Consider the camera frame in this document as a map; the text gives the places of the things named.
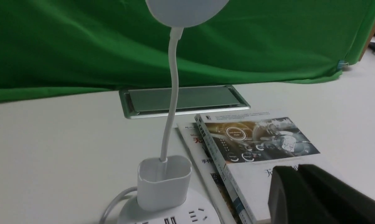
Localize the white power cable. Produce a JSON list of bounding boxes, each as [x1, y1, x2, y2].
[[99, 186, 138, 224]]

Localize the white book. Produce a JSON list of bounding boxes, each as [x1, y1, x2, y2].
[[195, 110, 343, 224], [177, 123, 241, 224]]

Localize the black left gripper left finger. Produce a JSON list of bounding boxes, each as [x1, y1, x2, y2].
[[268, 166, 334, 224]]

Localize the lower white book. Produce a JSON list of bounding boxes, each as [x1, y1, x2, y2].
[[177, 123, 241, 224]]

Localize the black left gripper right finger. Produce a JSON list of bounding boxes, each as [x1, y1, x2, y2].
[[298, 164, 375, 224]]

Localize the upper white book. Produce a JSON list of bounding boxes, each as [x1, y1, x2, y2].
[[195, 110, 343, 224]]

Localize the green cloth backdrop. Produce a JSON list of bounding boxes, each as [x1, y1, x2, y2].
[[0, 0, 375, 103]]

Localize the metal desk cable hatch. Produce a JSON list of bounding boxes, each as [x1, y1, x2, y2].
[[119, 85, 251, 119]]

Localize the white desk lamp with sockets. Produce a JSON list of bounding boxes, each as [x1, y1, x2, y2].
[[116, 0, 230, 224]]

